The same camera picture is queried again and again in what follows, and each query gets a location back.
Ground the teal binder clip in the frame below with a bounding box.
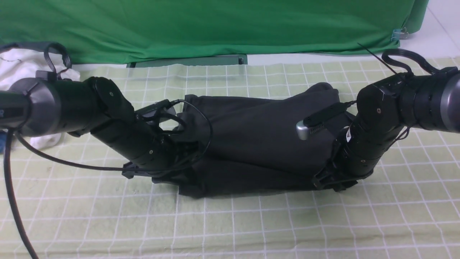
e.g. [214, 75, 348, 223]
[390, 27, 409, 42]

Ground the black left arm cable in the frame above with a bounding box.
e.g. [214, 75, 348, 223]
[0, 99, 213, 259]

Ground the blue cloth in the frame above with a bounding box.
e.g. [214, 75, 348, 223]
[0, 130, 7, 154]

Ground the dark gray garment under white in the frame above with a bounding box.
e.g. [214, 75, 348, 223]
[0, 42, 79, 81]

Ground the white crumpled garment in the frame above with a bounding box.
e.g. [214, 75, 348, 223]
[0, 49, 62, 150]

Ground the light green checkered mat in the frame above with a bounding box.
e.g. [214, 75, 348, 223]
[11, 60, 460, 259]

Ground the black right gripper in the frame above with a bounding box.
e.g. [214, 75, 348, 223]
[312, 124, 403, 192]

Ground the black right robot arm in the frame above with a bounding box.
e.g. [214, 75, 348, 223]
[297, 67, 460, 192]

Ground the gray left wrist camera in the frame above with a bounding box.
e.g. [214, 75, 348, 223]
[135, 99, 177, 125]

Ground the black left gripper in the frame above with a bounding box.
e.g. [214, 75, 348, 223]
[90, 120, 198, 178]

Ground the dark green base bar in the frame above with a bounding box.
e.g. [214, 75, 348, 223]
[126, 54, 248, 68]

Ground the green backdrop cloth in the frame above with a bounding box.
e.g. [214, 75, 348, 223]
[0, 0, 428, 64]

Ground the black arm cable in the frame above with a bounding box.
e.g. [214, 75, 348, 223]
[0, 99, 213, 259]
[345, 43, 460, 108]

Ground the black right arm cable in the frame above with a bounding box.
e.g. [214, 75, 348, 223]
[345, 43, 460, 108]

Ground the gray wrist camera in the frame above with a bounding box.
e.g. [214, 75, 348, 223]
[135, 99, 177, 125]
[296, 101, 356, 140]

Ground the dark gray long-sleeve top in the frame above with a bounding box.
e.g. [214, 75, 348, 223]
[165, 83, 355, 199]

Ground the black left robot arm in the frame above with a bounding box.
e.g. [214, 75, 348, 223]
[0, 77, 200, 179]

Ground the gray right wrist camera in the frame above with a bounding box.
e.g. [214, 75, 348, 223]
[296, 101, 356, 140]

